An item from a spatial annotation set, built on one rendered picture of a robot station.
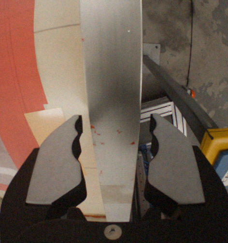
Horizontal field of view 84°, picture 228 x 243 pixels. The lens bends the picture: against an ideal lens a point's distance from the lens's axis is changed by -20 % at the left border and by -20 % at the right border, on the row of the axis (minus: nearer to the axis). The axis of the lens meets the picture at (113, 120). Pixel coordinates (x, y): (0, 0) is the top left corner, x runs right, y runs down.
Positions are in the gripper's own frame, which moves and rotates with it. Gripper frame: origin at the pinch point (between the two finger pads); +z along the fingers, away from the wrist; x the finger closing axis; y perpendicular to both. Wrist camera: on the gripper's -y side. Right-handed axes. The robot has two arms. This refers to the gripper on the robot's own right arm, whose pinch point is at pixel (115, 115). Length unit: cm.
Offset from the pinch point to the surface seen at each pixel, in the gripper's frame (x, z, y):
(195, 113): 17.6, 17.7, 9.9
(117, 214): -0.1, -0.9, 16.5
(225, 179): 17.9, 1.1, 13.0
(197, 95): 65, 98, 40
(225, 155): 14.5, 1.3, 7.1
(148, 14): 21, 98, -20
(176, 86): 18.7, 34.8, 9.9
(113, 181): -0.4, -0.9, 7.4
